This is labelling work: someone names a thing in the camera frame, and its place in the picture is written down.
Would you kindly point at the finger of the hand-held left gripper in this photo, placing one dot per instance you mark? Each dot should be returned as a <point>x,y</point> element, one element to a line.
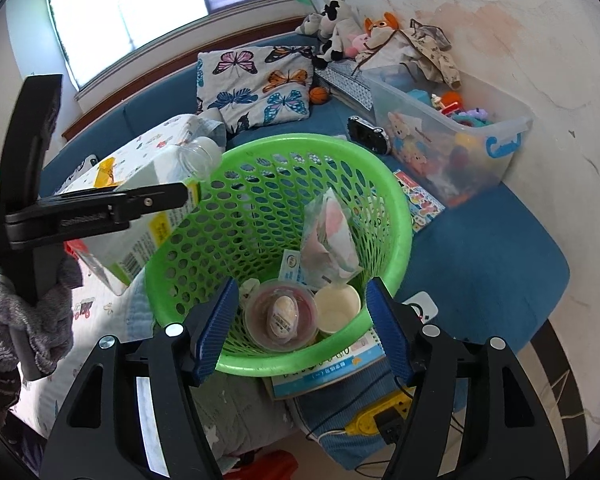
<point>105,210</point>

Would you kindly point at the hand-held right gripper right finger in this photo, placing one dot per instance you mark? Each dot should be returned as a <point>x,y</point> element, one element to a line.
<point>387,330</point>

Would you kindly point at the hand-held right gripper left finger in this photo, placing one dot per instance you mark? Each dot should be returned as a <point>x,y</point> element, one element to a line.
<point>217,330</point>

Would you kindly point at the red paper cup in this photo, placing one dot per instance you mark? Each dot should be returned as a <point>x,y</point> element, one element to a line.
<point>256,322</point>

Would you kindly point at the white and yellow carton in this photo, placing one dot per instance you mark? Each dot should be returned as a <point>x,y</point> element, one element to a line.
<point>125,252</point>

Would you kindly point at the blue and white carton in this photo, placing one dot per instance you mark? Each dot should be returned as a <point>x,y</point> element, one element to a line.
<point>292,270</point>

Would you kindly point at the white and pink plastic bag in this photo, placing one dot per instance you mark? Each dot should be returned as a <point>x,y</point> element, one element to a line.
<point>330,240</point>

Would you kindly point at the clear plastic bottle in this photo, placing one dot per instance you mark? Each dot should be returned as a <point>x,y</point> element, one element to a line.
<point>200,157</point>

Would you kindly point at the green plastic mesh basket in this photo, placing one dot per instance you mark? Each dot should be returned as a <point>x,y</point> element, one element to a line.
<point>230,200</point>

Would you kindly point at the person's left hand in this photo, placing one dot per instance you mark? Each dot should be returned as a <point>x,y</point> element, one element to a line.
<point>55,325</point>

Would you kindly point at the white rounded square device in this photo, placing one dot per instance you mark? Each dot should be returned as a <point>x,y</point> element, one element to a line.
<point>422,305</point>

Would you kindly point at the cream paper cup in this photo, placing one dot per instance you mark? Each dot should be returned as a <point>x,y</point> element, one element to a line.
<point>337,307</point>

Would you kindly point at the blue and white booklet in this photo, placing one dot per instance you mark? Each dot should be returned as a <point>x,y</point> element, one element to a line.
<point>330,372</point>

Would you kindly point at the grey star quilt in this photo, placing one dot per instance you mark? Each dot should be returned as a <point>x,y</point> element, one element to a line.
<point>250,410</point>

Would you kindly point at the black plug adapter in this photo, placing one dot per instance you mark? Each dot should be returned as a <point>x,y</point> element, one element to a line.
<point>387,426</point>

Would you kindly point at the yellow power strip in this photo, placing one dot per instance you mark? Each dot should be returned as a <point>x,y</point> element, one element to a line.
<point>365,425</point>

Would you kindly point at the white printed blanket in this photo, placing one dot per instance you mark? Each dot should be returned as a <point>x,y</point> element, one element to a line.
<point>110,310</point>

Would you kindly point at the blue knitted cloth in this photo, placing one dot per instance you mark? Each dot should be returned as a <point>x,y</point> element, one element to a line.
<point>325,410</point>

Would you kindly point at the colourful sticker sheet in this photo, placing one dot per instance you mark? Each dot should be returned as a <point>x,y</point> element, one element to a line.
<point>422,202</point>

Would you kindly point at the red plastic stool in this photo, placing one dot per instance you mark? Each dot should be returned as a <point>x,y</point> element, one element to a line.
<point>275,467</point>

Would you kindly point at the window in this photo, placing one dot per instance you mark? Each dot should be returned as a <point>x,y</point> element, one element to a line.
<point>130,10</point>

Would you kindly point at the clear plastic storage box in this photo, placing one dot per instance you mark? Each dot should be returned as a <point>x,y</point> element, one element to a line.
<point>480,172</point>

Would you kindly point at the butterfly print pillow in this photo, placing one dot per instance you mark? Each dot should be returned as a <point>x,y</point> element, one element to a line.
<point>250,85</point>

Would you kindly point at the black handheld console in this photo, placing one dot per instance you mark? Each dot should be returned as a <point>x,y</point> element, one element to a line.
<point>367,135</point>

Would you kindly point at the purple cloth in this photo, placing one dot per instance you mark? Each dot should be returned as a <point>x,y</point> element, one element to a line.
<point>32,450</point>

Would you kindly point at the pile of colourful toys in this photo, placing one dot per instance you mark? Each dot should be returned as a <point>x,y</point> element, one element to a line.
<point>467,115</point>

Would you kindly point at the small toy basketball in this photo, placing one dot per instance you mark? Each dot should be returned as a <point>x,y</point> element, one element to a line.
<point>318,95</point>

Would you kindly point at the grey patterned flat box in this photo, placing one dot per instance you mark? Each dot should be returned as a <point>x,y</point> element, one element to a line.
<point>345,85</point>

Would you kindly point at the grey plush toy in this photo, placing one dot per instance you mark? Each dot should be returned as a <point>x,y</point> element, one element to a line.
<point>310,24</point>

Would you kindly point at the white cloth bundle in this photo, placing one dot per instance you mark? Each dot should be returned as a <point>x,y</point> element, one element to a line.
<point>395,52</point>

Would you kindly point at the pink pig plush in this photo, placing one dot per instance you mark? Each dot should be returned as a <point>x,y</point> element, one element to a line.
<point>360,43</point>

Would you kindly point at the black and white cow plush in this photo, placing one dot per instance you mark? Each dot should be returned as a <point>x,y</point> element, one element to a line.
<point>340,25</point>

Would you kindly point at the orange fox plush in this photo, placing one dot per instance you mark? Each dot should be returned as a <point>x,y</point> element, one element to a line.
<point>380,27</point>

